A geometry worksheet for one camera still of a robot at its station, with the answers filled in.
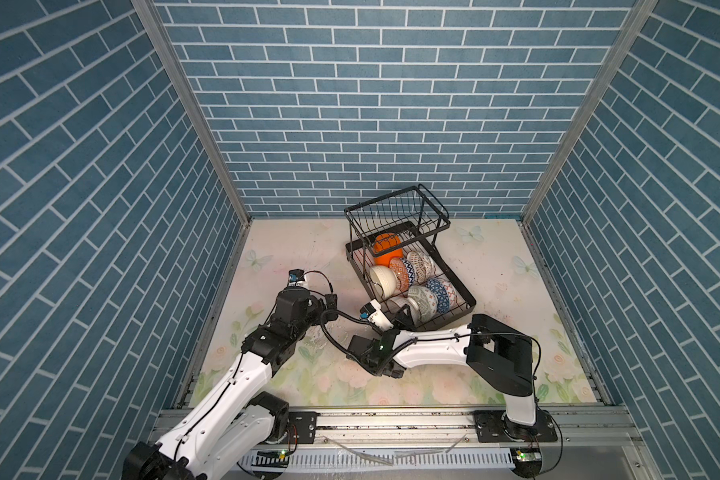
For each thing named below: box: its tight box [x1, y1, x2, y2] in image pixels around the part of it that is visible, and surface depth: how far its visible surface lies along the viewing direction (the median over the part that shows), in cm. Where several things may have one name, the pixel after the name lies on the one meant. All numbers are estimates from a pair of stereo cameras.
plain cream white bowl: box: [370, 265, 398, 300], surface depth 93 cm
